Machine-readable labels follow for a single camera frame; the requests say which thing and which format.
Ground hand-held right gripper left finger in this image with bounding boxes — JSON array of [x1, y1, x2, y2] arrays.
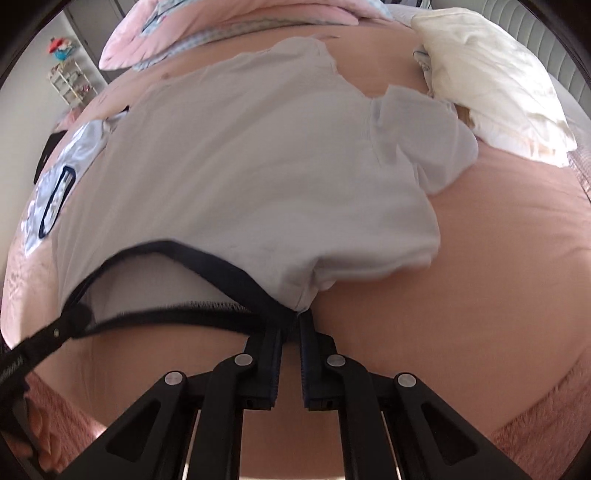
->
[[55, 330, 282, 480]]

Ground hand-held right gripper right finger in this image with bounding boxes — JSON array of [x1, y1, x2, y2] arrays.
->
[[299, 314, 532, 480]]

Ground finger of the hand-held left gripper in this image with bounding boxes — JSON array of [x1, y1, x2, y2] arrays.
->
[[21, 304, 95, 365]]

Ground grey t-shirt navy trim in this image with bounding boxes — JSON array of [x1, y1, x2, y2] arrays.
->
[[44, 37, 479, 344]]

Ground person's left hand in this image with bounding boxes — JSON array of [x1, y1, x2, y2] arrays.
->
[[27, 405, 64, 470]]

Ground pink bed sheet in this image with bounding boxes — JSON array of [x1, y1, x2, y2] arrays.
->
[[0, 18, 591, 480]]

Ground black flat case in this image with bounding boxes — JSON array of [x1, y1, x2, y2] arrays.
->
[[33, 131, 65, 185]]

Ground light blue t-shirt navy collar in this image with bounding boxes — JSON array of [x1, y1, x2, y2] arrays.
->
[[18, 117, 127, 257]]

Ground white shelf rack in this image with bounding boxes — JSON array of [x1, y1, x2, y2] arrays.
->
[[46, 60, 100, 107]]

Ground colourful toy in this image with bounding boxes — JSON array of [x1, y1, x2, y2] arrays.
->
[[48, 39, 77, 61]]

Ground pink printed quilt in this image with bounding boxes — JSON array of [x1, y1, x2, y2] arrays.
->
[[99, 0, 393, 72]]

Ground grey wardrobe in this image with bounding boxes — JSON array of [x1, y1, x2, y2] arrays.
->
[[65, 0, 134, 88]]

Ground small printed cloth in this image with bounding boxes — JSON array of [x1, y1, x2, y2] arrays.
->
[[413, 46, 437, 95]]

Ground cream pillow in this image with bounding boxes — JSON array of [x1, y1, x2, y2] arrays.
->
[[411, 9, 578, 168]]

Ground grey padded headboard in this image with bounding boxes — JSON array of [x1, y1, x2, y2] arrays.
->
[[480, 0, 591, 107]]

